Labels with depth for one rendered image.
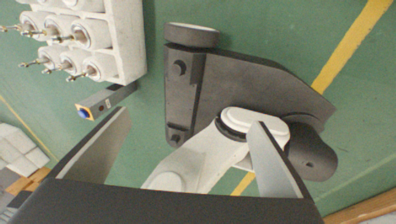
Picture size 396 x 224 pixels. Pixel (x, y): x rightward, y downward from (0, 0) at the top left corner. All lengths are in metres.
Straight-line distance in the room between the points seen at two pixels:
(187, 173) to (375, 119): 0.91
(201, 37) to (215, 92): 0.19
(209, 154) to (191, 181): 0.10
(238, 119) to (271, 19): 0.40
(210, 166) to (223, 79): 0.30
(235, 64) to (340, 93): 0.52
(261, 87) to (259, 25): 0.25
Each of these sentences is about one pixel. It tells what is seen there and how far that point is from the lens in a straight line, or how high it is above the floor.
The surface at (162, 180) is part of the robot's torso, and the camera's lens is 0.24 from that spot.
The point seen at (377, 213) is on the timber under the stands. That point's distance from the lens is 1.67.
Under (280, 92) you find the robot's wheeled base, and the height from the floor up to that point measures 0.17.
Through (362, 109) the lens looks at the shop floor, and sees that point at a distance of 0.93.
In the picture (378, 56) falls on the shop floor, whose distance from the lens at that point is 0.82.
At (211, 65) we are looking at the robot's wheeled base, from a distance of 0.47.
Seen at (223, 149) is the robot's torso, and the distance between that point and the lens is 0.35.
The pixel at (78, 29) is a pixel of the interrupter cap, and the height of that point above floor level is 0.25.
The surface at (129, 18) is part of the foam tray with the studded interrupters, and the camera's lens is 0.66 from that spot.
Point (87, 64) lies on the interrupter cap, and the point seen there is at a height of 0.25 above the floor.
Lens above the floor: 0.62
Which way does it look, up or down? 53 degrees down
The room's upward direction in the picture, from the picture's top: 157 degrees counter-clockwise
